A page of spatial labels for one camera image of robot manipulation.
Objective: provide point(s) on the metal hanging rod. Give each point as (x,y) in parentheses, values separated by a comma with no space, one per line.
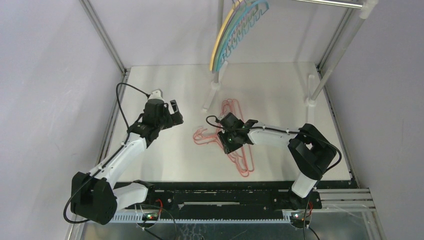
(337,3)

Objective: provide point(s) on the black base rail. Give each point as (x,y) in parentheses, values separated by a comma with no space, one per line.
(226,201)

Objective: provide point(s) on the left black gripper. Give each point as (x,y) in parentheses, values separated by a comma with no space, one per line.
(176,118)

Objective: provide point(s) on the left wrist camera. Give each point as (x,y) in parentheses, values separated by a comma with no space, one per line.
(156,97)

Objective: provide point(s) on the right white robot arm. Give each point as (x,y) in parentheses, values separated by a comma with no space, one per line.
(313,154)

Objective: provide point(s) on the green wavy hanger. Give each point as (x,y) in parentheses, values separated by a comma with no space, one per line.
(225,36)

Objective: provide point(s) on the left aluminium frame post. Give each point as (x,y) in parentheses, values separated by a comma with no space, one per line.
(103,34)

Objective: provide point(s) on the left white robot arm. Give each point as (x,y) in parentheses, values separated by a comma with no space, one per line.
(94,196)

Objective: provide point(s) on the right aluminium frame post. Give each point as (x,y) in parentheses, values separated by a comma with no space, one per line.
(347,12)

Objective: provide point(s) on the aluminium frame post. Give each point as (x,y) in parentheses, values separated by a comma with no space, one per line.
(347,12)
(103,34)

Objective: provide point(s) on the teal wavy hanger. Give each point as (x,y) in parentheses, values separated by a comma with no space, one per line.
(232,36)

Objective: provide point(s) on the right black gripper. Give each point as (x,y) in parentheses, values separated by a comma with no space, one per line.
(228,123)

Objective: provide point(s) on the yellow wavy hanger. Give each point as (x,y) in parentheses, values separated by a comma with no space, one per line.
(226,34)

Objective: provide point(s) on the white clothes rack frame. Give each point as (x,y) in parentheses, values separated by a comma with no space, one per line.
(252,14)

